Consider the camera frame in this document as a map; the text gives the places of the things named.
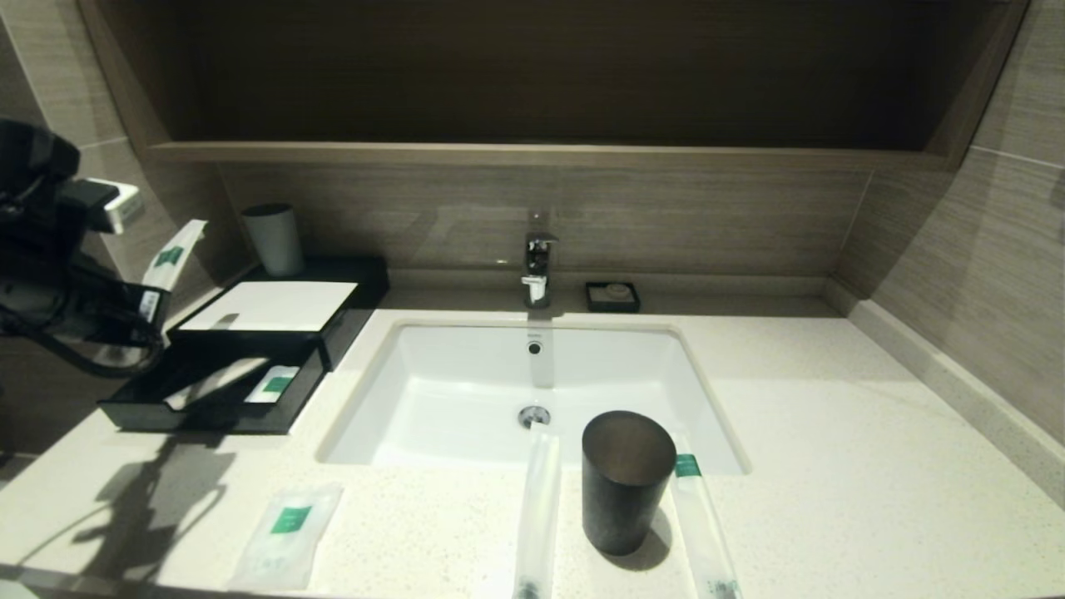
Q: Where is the black soap dish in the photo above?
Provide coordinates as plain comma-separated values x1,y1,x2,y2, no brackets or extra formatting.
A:
585,281,641,314

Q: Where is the black box white ribbed top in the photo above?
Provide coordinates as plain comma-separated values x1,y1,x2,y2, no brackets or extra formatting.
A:
166,255,389,373

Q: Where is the small green label packet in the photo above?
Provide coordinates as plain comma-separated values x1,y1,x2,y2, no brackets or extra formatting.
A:
246,366,301,404

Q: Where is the wooden wall shelf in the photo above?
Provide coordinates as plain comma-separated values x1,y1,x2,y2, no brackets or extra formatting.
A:
75,0,1031,172

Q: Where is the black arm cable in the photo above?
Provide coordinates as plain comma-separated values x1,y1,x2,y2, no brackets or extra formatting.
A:
0,306,165,380

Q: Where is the long plain frosted packet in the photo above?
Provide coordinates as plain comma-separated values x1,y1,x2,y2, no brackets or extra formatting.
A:
512,422,562,599

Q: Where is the long dental kit packet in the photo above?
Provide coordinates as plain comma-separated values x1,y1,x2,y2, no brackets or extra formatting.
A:
141,219,209,292

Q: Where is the dark tumbler cup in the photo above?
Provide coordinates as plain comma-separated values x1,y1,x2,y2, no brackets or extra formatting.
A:
581,410,676,557

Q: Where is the grey cup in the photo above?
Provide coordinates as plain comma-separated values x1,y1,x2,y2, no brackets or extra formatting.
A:
240,203,305,277

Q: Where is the long green label packet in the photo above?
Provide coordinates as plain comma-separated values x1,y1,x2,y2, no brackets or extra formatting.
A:
670,433,743,599

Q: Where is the chrome faucet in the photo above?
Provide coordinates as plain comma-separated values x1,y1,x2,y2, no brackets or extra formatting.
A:
521,210,560,310

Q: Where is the square shower cap packet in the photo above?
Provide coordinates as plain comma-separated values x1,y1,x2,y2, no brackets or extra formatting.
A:
229,485,344,592

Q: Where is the long white packet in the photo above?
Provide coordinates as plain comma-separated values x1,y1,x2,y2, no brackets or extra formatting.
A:
164,358,269,411

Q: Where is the white sink basin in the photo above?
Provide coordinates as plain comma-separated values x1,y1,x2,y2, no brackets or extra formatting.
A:
316,320,750,477

